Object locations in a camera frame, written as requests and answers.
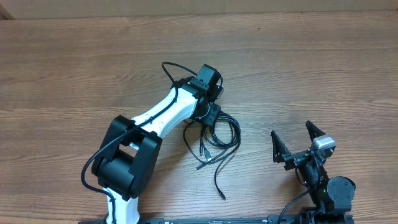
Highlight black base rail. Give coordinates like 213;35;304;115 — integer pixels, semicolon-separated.
78;215;354;224

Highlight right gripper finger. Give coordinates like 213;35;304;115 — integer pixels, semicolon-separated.
305;120;326;140
271;130;291;163

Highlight black USB cable long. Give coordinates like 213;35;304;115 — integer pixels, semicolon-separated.
182;111;242;200

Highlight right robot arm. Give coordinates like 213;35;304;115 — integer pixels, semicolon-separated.
268;120;356;224

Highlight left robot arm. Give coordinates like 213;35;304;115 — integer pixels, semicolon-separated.
85;64;223;223

